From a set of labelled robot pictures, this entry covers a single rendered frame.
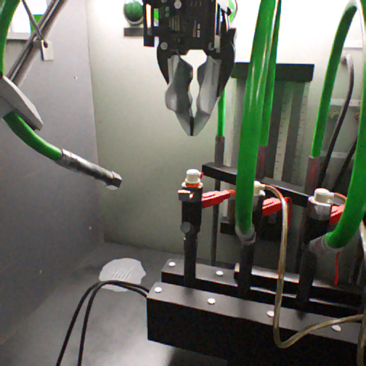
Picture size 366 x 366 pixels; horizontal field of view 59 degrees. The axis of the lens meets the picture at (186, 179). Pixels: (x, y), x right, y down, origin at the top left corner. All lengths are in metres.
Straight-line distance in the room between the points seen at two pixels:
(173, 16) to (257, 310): 0.37
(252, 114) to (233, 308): 0.30
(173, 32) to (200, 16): 0.04
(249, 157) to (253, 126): 0.02
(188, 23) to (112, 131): 0.48
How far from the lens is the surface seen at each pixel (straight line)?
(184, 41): 0.34
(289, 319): 0.48
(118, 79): 0.75
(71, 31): 0.73
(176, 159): 0.73
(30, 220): 0.65
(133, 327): 0.66
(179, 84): 0.39
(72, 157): 0.38
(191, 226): 0.43
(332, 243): 0.30
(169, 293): 0.49
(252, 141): 0.23
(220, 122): 0.60
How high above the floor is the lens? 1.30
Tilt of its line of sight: 21 degrees down
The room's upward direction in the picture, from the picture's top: 1 degrees clockwise
